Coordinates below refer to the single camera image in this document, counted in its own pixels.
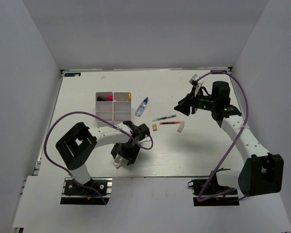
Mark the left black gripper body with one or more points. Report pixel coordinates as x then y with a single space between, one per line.
127 150

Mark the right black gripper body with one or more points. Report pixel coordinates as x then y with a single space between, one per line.
203 102

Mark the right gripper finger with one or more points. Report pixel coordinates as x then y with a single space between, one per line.
184 109
185 102

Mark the white correction tape dispenser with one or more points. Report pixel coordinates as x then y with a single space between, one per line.
119 162

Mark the white eraser block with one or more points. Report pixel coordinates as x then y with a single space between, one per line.
181 127

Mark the pink cap black highlighter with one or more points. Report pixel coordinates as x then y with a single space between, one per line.
108 98

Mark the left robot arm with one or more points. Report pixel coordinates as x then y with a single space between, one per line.
79 142

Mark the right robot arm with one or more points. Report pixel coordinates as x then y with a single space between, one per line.
262 171

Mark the green gel pen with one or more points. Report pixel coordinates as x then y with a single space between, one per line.
163 118

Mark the red pen orange cap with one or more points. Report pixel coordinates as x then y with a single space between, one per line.
171 122

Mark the blue cap spray bottle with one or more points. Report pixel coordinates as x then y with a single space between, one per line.
141 107

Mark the right white divided organizer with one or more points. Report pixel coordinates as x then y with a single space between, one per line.
122 108

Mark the white divided organizer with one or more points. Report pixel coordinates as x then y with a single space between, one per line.
122 108
104 109

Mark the left white divided organizer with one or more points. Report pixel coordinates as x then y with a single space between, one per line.
104 109

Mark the dark corner label left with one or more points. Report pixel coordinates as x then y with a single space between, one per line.
76 74

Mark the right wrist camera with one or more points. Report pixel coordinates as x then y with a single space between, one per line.
196 81

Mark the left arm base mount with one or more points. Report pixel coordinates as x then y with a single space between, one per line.
73 194

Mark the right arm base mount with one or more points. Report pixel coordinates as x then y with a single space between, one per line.
227 199

